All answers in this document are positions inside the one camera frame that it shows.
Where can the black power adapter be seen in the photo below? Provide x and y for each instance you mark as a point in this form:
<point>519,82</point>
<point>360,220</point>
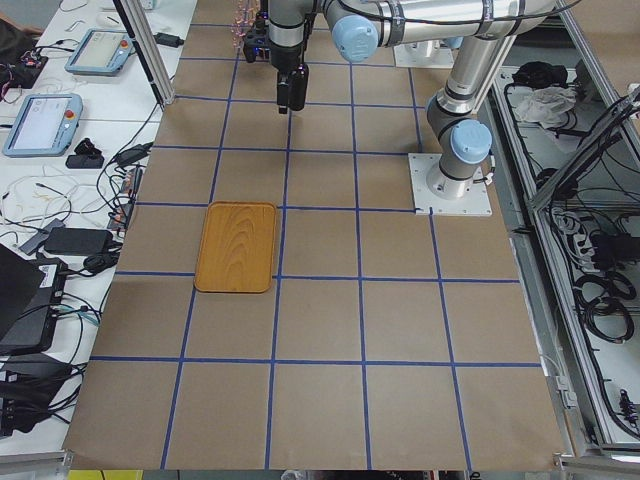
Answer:
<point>77,241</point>

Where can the dark wine bottle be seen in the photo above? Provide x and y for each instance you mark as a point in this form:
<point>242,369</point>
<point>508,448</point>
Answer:
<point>298,87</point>

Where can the blue teach pendant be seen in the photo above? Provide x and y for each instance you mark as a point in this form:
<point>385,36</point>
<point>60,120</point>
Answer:
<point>101,52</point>
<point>44,126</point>

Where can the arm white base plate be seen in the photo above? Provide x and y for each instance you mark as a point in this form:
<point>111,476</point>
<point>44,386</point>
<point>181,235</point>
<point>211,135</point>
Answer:
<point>433,54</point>
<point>435,194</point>

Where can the black laptop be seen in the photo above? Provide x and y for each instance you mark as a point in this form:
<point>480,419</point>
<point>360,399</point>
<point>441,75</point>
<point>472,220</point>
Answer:
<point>30,289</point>

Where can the copper wire wine basket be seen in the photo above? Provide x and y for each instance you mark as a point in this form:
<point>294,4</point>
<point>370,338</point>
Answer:
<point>243,20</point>

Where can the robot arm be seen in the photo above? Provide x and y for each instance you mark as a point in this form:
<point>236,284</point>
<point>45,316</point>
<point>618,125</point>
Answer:
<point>460,125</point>
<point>359,28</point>

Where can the white cloth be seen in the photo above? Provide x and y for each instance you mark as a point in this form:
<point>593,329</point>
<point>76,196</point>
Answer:
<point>547,107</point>

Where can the aluminium frame post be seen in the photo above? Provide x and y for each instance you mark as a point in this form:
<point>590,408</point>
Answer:
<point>137,26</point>

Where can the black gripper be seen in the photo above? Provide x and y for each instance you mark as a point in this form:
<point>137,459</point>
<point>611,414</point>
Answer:
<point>287,58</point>

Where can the wooden tray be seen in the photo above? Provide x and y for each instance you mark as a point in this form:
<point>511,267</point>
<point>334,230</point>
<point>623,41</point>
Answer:
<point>236,248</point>

